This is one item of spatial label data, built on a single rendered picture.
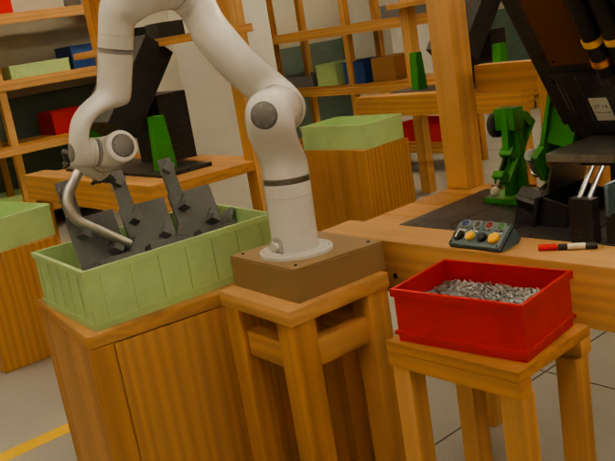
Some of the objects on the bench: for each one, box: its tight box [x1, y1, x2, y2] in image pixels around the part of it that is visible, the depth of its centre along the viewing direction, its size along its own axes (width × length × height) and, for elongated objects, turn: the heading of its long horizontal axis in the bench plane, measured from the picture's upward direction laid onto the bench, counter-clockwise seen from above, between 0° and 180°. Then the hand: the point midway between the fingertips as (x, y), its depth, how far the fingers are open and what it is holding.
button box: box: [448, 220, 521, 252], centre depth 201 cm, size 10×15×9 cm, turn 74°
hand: (80, 172), depth 235 cm, fingers open, 8 cm apart
